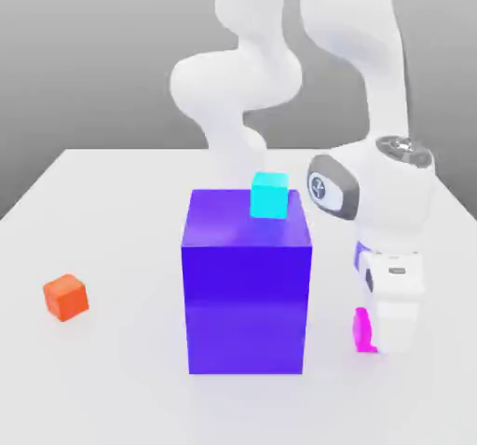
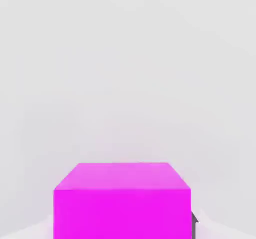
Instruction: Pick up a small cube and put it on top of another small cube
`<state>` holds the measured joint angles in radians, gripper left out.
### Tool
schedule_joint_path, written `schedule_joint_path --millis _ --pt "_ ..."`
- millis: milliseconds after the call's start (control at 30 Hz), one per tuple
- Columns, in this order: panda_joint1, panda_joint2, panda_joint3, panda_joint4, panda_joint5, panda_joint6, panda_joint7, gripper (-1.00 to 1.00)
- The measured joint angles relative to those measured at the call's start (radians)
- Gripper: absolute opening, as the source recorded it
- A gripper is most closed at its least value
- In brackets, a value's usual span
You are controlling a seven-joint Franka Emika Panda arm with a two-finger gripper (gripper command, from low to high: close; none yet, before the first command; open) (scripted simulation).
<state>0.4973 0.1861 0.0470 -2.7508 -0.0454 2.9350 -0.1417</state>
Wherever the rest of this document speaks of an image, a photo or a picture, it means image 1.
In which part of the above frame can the large purple box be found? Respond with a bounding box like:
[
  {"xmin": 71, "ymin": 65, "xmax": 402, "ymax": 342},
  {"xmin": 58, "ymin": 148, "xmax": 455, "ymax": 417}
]
[{"xmin": 181, "ymin": 188, "xmax": 313, "ymax": 376}]

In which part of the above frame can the small magenta cube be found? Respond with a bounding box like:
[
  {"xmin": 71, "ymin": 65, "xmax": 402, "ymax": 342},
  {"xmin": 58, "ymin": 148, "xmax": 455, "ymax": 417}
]
[{"xmin": 352, "ymin": 306, "xmax": 378, "ymax": 354}]

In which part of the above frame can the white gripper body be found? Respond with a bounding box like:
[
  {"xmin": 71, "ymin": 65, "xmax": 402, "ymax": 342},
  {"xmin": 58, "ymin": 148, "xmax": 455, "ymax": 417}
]
[{"xmin": 362, "ymin": 251, "xmax": 427, "ymax": 307}]

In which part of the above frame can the small cyan cube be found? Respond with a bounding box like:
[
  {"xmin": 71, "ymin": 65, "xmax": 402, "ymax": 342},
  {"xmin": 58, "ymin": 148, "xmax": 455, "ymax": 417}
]
[{"xmin": 250, "ymin": 170, "xmax": 290, "ymax": 220}]

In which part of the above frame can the small orange cube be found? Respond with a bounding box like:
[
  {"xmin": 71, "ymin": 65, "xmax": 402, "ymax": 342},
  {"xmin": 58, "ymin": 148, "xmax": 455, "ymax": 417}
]
[{"xmin": 42, "ymin": 273, "xmax": 90, "ymax": 323}]

